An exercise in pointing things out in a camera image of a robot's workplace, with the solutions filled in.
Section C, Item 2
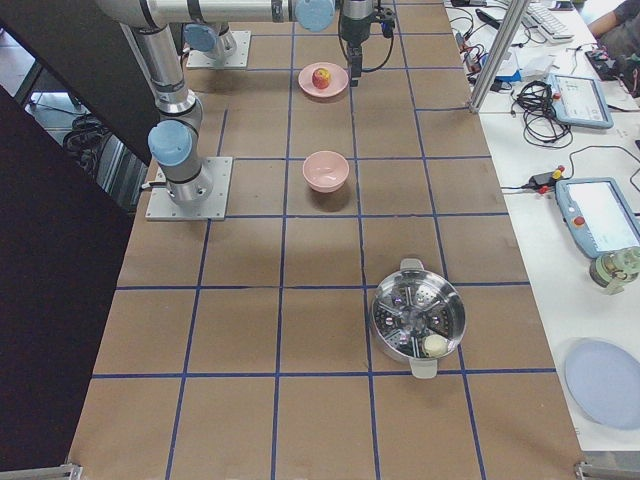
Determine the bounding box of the red yellow apple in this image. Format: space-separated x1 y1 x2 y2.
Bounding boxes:
311 67 331 90

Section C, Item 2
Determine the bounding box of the pink bowl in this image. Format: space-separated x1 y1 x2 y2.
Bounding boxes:
302 151 350 193

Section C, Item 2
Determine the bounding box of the pink plate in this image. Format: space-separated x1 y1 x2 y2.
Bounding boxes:
298 62 349 98

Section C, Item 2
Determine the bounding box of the lavender plate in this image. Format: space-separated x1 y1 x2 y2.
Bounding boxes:
564 339 639 430

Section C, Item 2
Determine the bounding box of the white keyboard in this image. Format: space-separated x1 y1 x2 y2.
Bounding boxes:
522 3 574 44

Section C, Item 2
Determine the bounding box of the far teach pendant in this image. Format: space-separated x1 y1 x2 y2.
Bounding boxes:
546 73 613 129

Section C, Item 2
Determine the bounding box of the teach pendant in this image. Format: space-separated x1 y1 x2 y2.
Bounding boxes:
546 73 613 129
555 177 639 259

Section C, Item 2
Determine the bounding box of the black power adapter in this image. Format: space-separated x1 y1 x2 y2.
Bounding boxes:
528 171 556 190

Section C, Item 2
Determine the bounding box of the steel steamer pot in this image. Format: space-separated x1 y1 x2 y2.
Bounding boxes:
369 258 466 379

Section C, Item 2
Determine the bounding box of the near teach pendant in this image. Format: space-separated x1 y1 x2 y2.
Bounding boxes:
555 177 639 259

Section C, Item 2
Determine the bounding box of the white bun in pot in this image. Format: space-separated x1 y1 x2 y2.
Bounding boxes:
422 334 449 358

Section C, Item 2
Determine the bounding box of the glass jar with lid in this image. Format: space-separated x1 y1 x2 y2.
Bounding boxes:
589 246 639 295

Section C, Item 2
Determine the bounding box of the aluminium frame post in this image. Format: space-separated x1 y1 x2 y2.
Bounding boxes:
468 0 529 113

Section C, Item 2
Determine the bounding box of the black coiled cable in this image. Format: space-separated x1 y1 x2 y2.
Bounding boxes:
510 80 572 148

